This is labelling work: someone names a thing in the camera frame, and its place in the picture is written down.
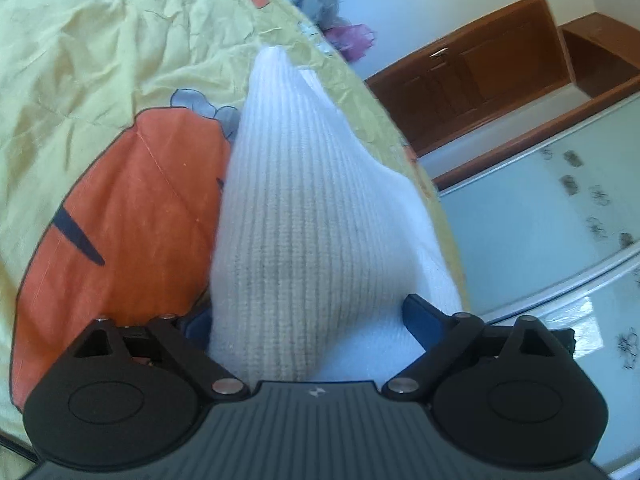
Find white ribbed knit sweater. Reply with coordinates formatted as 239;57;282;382
208;47;461;385

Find glass sliding wardrobe door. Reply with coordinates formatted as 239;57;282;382
441;96;640;479

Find yellow patterned bed sheet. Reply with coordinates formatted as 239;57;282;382
0;0;471;449

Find brown wooden door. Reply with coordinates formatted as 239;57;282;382
367;0;570;156

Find pink plastic bag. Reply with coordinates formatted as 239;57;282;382
324;24;375;63

